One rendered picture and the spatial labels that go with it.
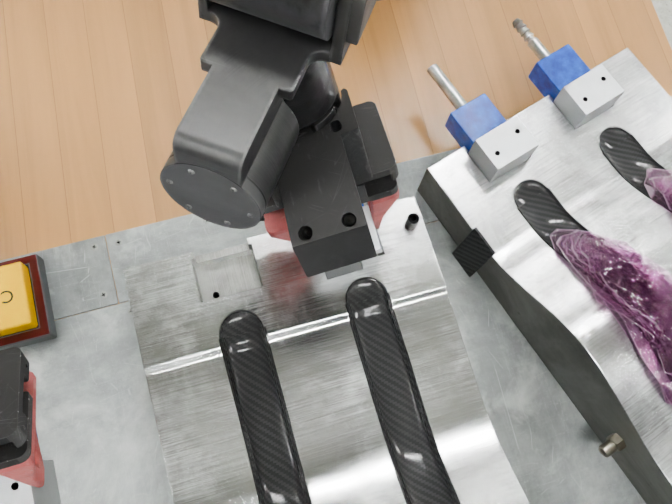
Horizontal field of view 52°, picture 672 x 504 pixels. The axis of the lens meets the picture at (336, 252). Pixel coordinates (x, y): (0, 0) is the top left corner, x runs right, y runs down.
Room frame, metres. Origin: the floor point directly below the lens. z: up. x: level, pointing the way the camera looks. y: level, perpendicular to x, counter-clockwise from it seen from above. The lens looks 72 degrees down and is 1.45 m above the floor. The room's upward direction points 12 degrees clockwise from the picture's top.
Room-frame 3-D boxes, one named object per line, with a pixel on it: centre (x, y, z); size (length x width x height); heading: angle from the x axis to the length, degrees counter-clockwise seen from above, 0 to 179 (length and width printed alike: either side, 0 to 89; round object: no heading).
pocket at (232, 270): (0.14, 0.09, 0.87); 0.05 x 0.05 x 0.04; 28
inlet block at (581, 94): (0.43, -0.18, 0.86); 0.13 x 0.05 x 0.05; 45
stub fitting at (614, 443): (0.07, -0.27, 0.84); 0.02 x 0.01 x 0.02; 135
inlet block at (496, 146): (0.35, -0.10, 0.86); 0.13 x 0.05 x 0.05; 45
